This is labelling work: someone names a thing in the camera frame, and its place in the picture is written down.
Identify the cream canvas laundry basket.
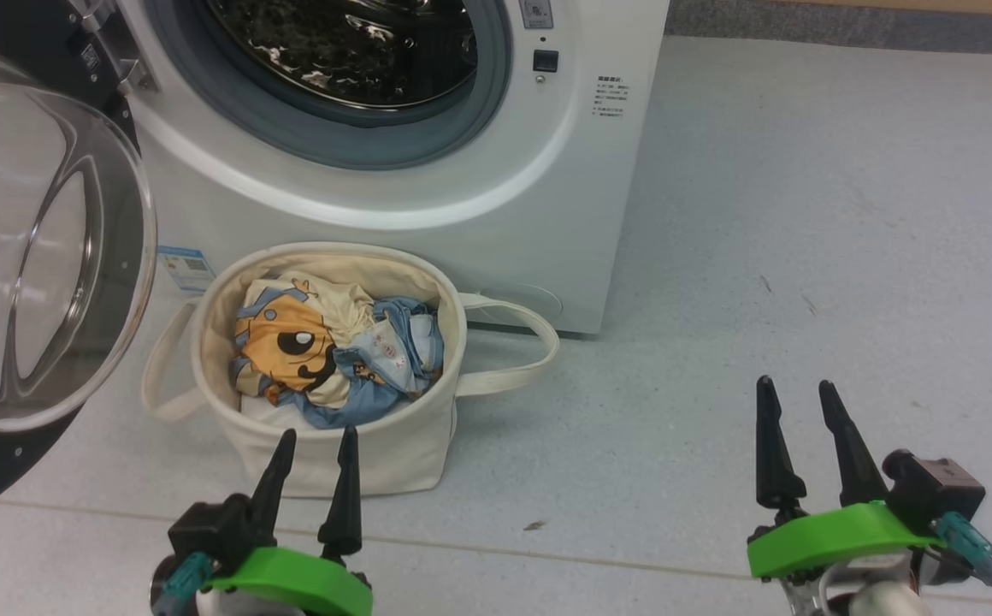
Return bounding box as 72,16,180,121
140,242,561,499

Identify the stainless steel washing machine drum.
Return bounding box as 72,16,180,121
205,0,480,112

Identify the washing machine glass door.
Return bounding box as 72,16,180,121
0,0,159,524

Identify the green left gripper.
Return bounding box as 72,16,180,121
197,425,374,616

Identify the cream orange cartoon shirt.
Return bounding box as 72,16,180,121
231,271,375,410

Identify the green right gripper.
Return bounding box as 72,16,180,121
747,376,946,616

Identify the teal plug right gripper cable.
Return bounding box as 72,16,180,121
930,512,992,616

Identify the small black text sticker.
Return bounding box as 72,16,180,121
594,75,627,119

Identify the white pillow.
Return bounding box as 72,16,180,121
239,395,317,429

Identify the metal door hinge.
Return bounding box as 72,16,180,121
68,0,159,95

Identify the round drain filter cover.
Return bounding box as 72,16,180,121
466,284,564,330

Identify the teal plug gripper cable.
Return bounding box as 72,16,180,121
154,552,215,616
930,512,992,616

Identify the blue energy label sticker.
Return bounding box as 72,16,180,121
156,246,216,294

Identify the blue cartoon print garment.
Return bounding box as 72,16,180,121
291,296,446,430

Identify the teal plug left gripper cable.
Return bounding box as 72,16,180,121
154,552,215,616

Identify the white front-load washing machine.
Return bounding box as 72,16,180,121
111,0,672,336

